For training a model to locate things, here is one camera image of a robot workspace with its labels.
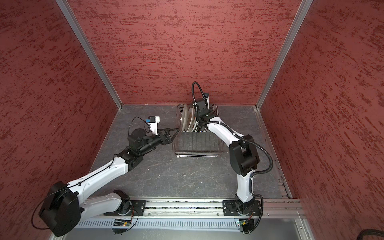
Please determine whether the left black thin cable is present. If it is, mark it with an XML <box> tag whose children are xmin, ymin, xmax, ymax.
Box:
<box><xmin>30</xmin><ymin>116</ymin><xmax>152</xmax><ymax>230</ymax></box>

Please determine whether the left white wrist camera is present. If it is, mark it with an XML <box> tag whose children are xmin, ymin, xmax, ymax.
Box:
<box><xmin>146</xmin><ymin>116</ymin><xmax>160</xmax><ymax>135</ymax></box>

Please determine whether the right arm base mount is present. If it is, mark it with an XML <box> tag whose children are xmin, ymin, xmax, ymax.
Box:
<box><xmin>222</xmin><ymin>200</ymin><xmax>262</xmax><ymax>217</ymax></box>

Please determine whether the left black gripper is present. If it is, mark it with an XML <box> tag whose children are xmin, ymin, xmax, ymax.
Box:
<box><xmin>139</xmin><ymin>126</ymin><xmax>180</xmax><ymax>155</ymax></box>

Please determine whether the rightmost patterned plate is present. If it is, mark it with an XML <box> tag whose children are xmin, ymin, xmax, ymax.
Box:
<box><xmin>212</xmin><ymin>104</ymin><xmax>219</xmax><ymax>116</ymax></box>

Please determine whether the right aluminium corner post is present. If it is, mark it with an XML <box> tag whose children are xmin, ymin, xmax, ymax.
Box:
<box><xmin>256</xmin><ymin>0</ymin><xmax>313</xmax><ymax>111</ymax></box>

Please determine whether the white ribbed plate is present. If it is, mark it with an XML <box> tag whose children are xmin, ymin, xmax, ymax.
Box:
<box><xmin>181</xmin><ymin>104</ymin><xmax>189</xmax><ymax>131</ymax></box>

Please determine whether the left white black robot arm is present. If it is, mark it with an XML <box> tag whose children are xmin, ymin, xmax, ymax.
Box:
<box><xmin>39</xmin><ymin>128</ymin><xmax>180</xmax><ymax>237</ymax></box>

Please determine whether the white watermelon pattern plate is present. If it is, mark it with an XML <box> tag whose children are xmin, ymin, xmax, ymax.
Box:
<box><xmin>192</xmin><ymin>121</ymin><xmax>199</xmax><ymax>133</ymax></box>

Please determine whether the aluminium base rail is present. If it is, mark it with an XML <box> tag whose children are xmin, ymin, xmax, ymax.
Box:
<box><xmin>80</xmin><ymin>197</ymin><xmax>306</xmax><ymax>221</ymax></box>

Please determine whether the right black corrugated cable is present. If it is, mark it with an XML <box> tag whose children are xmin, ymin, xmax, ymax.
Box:
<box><xmin>191</xmin><ymin>81</ymin><xmax>274</xmax><ymax>233</ymax></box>

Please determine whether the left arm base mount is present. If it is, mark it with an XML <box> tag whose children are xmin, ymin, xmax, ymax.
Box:
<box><xmin>104</xmin><ymin>200</ymin><xmax>147</xmax><ymax>217</ymax></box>

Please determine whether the wire dish rack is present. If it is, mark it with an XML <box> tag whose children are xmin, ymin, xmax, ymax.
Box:
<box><xmin>173</xmin><ymin>104</ymin><xmax>225</xmax><ymax>158</ymax></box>

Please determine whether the white perforated cable duct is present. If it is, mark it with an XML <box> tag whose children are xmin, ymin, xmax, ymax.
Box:
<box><xmin>76</xmin><ymin>218</ymin><xmax>240</xmax><ymax>231</ymax></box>

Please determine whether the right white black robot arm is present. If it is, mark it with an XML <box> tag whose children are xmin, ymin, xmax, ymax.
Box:
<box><xmin>193</xmin><ymin>100</ymin><xmax>260</xmax><ymax>216</ymax></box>

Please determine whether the left aluminium corner post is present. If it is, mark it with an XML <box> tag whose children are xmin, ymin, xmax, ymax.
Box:
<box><xmin>56</xmin><ymin>0</ymin><xmax>124</xmax><ymax>111</ymax></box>

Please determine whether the black hose bottom corner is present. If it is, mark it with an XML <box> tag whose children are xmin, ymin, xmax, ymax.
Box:
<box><xmin>356</xmin><ymin>228</ymin><xmax>384</xmax><ymax>240</ymax></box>

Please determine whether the aluminium corner post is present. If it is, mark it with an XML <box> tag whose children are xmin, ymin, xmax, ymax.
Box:
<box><xmin>56</xmin><ymin>0</ymin><xmax>124</xmax><ymax>111</ymax></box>
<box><xmin>256</xmin><ymin>0</ymin><xmax>313</xmax><ymax>111</ymax></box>

